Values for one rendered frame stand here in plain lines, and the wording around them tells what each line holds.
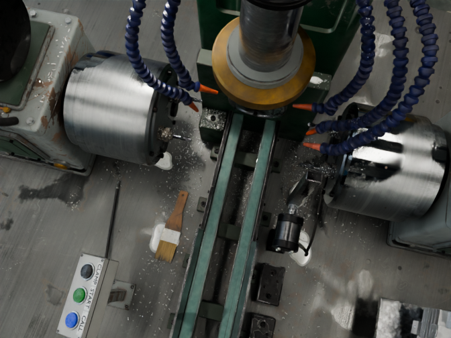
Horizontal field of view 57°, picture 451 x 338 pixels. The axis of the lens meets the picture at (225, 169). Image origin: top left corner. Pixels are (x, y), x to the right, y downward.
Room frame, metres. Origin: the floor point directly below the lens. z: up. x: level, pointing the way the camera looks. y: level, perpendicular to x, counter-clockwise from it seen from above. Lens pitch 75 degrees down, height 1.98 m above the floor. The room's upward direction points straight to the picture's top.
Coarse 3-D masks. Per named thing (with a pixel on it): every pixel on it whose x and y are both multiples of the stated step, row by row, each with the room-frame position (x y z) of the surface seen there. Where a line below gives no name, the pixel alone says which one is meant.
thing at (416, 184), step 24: (408, 120) 0.33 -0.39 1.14; (384, 144) 0.27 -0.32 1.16; (408, 144) 0.27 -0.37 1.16; (432, 144) 0.27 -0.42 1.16; (312, 168) 0.25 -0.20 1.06; (336, 168) 0.24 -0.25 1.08; (360, 168) 0.22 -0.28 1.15; (384, 168) 0.22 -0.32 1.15; (408, 168) 0.22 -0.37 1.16; (432, 168) 0.22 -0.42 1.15; (336, 192) 0.19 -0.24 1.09; (360, 192) 0.18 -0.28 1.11; (384, 192) 0.18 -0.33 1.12; (408, 192) 0.18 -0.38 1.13; (432, 192) 0.18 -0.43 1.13; (384, 216) 0.14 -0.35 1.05; (408, 216) 0.14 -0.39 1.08
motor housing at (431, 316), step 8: (424, 312) -0.07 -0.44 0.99; (432, 312) -0.06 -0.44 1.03; (440, 312) -0.06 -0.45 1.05; (448, 312) -0.06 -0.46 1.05; (424, 320) -0.08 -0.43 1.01; (432, 320) -0.08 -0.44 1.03; (440, 320) -0.08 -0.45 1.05; (448, 320) -0.08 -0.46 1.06; (424, 328) -0.10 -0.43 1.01; (424, 336) -0.11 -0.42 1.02
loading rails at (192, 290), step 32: (224, 128) 0.41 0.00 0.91; (224, 160) 0.31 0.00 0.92; (256, 160) 0.31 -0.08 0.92; (224, 192) 0.23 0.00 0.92; (256, 192) 0.23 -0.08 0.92; (224, 224) 0.15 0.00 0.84; (256, 224) 0.14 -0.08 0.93; (192, 256) 0.06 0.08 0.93; (192, 288) -0.01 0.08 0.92; (192, 320) -0.08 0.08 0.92; (224, 320) -0.08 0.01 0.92
